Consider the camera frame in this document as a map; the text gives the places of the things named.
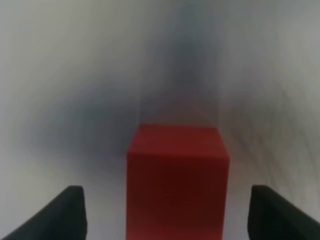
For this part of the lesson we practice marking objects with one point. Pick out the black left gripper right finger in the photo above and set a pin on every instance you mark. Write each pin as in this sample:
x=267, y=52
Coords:
x=272, y=217

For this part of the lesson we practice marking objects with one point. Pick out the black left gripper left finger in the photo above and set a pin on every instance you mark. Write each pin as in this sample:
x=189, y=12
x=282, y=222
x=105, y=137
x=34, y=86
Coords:
x=64, y=218

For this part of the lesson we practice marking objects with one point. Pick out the red cube block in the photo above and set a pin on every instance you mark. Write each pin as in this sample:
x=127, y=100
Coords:
x=176, y=187

